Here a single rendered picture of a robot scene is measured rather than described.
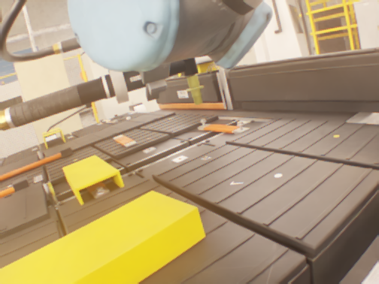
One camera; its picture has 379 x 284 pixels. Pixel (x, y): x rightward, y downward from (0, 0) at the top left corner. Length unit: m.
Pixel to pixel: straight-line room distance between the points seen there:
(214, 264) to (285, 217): 0.08
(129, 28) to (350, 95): 0.47
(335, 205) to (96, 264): 0.20
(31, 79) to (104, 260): 4.69
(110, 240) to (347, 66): 0.48
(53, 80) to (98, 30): 4.68
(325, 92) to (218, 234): 0.42
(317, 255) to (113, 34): 0.21
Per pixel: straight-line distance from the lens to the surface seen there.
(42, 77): 4.86
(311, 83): 0.61
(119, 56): 0.17
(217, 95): 0.85
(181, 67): 0.62
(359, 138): 0.41
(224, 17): 0.18
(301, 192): 0.28
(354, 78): 0.56
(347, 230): 0.26
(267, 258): 0.21
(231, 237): 0.24
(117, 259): 0.21
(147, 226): 0.23
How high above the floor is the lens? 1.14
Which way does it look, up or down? 15 degrees down
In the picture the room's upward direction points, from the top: 15 degrees counter-clockwise
